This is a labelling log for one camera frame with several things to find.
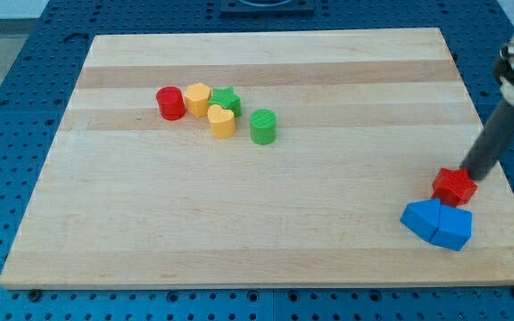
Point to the green cylinder block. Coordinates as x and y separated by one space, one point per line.
263 126

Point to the yellow heart block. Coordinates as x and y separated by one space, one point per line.
222 121

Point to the green star block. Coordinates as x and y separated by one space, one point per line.
227 98

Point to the yellow hexagon block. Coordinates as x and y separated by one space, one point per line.
197 98

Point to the red cylinder block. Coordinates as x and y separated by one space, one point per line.
170 102

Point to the wooden board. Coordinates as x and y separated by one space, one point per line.
365 118

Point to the blue triangle block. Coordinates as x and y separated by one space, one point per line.
422 218

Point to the red star block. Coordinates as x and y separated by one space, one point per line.
453 187

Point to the blue pentagon block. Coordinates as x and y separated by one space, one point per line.
454 228

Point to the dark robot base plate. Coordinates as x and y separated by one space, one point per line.
240 7

